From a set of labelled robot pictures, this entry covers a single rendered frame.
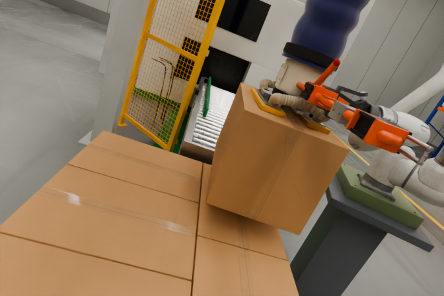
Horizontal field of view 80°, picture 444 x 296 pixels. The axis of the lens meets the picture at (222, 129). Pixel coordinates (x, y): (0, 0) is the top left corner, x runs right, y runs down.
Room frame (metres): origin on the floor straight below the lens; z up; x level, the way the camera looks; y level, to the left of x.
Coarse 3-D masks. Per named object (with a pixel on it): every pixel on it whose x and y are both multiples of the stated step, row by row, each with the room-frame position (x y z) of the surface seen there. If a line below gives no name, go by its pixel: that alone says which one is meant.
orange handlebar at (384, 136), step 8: (304, 88) 0.98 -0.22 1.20; (320, 96) 0.83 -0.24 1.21; (328, 96) 0.80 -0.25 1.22; (320, 104) 0.80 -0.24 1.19; (328, 104) 0.75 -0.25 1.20; (344, 112) 0.66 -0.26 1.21; (352, 112) 0.64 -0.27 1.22; (384, 136) 0.51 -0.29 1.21; (392, 136) 0.51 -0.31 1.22; (392, 144) 0.51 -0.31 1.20; (400, 144) 0.52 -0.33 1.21
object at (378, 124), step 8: (360, 112) 0.59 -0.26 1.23; (352, 120) 0.60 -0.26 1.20; (360, 120) 0.59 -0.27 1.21; (368, 120) 0.56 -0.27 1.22; (376, 120) 0.52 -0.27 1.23; (384, 120) 0.57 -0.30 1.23; (352, 128) 0.59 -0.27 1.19; (360, 128) 0.57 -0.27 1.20; (368, 128) 0.55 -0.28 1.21; (376, 128) 0.52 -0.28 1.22; (384, 128) 0.52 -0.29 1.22; (392, 128) 0.53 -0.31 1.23; (400, 128) 0.53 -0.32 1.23; (360, 136) 0.55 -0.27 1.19; (368, 136) 0.52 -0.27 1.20; (376, 136) 0.52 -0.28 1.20; (400, 136) 0.53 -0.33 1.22; (376, 144) 0.52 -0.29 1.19; (384, 144) 0.53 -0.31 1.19; (392, 152) 0.53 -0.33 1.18
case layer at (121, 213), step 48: (96, 144) 1.17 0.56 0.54; (144, 144) 1.36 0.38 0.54; (48, 192) 0.76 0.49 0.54; (96, 192) 0.85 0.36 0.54; (144, 192) 0.96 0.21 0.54; (192, 192) 1.10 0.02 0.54; (0, 240) 0.53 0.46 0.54; (48, 240) 0.58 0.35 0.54; (96, 240) 0.65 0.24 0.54; (144, 240) 0.72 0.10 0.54; (192, 240) 0.80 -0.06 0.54; (240, 240) 0.91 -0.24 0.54; (0, 288) 0.42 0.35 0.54; (48, 288) 0.46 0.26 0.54; (96, 288) 0.51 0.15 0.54; (144, 288) 0.56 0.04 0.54; (192, 288) 0.62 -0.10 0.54; (240, 288) 0.69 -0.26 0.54; (288, 288) 0.76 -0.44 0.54
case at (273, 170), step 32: (224, 128) 1.32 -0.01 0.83; (256, 128) 0.88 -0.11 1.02; (288, 128) 0.89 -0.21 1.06; (224, 160) 0.88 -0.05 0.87; (256, 160) 0.88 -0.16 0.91; (288, 160) 0.89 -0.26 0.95; (320, 160) 0.90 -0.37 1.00; (224, 192) 0.88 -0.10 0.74; (256, 192) 0.89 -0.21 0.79; (288, 192) 0.90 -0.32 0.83; (320, 192) 0.91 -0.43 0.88; (288, 224) 0.90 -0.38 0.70
